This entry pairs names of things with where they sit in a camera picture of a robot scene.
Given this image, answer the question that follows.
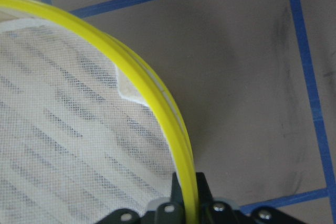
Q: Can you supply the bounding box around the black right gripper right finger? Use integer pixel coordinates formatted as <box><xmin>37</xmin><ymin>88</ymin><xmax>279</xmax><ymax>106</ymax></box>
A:
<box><xmin>196</xmin><ymin>172</ymin><xmax>213</xmax><ymax>204</ymax></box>

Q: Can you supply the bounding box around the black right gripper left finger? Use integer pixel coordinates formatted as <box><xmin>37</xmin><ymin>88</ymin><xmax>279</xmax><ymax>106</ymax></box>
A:
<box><xmin>170</xmin><ymin>173</ymin><xmax>184</xmax><ymax>204</ymax></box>

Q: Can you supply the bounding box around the yellow steamer layer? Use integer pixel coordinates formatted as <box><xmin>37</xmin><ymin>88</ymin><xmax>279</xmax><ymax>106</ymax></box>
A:
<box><xmin>0</xmin><ymin>0</ymin><xmax>198</xmax><ymax>224</ymax></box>

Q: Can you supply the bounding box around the folded white liner cloth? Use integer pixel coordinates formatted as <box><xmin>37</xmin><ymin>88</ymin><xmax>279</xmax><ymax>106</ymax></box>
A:
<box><xmin>0</xmin><ymin>18</ymin><xmax>179</xmax><ymax>224</ymax></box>

